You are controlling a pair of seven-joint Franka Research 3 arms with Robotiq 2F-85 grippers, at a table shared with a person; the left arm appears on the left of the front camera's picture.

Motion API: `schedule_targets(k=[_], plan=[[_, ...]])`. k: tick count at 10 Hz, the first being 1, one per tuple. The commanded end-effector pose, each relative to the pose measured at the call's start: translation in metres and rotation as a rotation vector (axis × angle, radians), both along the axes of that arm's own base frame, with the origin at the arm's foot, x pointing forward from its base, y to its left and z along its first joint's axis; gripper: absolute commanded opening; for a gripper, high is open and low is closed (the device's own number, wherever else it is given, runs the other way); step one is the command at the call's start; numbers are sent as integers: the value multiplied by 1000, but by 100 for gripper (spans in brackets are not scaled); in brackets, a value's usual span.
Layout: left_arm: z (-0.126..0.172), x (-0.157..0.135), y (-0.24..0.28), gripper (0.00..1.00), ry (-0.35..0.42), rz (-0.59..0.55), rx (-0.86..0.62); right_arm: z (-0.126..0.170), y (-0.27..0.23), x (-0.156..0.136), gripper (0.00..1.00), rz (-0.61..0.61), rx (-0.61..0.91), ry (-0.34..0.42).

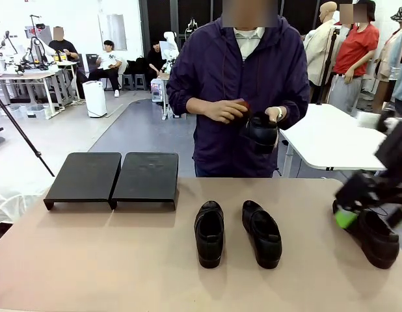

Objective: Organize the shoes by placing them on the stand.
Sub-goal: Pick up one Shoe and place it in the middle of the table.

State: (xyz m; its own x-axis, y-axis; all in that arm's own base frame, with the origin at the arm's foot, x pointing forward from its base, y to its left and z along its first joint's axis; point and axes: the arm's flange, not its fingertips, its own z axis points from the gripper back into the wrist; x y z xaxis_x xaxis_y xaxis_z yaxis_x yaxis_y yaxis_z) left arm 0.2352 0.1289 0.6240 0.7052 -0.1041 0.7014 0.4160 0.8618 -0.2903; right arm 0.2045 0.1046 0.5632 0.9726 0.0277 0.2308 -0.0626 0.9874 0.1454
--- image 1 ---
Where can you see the white air purifier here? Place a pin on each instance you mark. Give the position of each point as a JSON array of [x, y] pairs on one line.
[[94, 97]]

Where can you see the person's right hand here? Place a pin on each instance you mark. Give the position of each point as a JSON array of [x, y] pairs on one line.
[[225, 110]]

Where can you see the black camera tripod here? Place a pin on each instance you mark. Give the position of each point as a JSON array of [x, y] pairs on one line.
[[15, 125]]

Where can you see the seated person black clothes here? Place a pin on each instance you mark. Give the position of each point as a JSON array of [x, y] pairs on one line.
[[153, 58]]

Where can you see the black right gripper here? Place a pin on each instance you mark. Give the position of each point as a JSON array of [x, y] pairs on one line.
[[360, 191]]

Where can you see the black hanging device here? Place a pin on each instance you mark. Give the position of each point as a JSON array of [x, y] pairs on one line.
[[191, 27]]

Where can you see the black leather shoe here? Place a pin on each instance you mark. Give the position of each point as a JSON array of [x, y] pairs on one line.
[[209, 250], [261, 135], [380, 247], [266, 253]]

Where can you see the person's left forearm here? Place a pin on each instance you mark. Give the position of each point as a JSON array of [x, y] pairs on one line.
[[284, 112]]

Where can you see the white background robot rig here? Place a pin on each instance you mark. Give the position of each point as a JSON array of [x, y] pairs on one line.
[[12, 66]]

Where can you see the grey stool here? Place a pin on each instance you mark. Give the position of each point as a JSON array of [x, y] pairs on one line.
[[127, 79], [140, 79]]

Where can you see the computer case with lights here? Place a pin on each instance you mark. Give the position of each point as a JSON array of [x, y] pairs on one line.
[[157, 91]]

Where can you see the mannequin in beige jacket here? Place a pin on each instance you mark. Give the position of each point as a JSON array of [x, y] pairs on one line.
[[318, 42]]

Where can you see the person's left hand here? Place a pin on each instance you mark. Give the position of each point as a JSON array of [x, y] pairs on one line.
[[272, 114]]

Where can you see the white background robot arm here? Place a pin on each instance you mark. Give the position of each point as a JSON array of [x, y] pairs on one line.
[[171, 40]]

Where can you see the seated person black t-shirt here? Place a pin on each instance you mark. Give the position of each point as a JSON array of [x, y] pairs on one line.
[[62, 47]]

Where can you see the black stand pole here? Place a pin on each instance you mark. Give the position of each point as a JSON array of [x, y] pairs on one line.
[[331, 52]]

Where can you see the white wall panel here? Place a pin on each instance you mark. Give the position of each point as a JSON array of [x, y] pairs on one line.
[[112, 32]]

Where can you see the black metal shoe stand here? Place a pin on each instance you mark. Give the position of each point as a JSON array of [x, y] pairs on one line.
[[145, 177], [87, 175]]

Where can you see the seated person white t-shirt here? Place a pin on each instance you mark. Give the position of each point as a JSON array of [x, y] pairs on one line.
[[108, 58]]

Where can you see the mannequin with bucket hat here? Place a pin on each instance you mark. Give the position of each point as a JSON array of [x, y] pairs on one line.
[[396, 48]]

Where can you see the brown shoe brush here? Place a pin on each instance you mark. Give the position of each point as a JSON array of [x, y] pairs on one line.
[[244, 102]]

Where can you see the person in purple jacket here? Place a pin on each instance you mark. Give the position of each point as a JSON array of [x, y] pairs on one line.
[[220, 65]]

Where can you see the mannequin in red shirt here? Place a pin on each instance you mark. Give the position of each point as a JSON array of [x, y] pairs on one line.
[[357, 48]]

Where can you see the white side table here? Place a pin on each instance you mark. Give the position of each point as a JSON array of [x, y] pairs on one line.
[[334, 136]]

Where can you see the person's right forearm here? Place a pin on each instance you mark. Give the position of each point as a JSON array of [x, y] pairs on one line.
[[196, 105]]

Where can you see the small wooden work table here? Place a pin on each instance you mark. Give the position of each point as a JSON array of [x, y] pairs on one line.
[[163, 76]]

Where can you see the long wooden work table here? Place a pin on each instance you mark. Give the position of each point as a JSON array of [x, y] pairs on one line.
[[22, 76]]

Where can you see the black bag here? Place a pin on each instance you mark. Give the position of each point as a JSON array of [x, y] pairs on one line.
[[136, 66]]

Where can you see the white plastic sheet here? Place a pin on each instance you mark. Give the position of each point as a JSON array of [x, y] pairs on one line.
[[12, 204]]

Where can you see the clear plastic storage box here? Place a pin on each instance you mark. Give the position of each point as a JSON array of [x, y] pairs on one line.
[[32, 112]]

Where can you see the white wristwatch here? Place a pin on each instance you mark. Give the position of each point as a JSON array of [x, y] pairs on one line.
[[279, 113]]

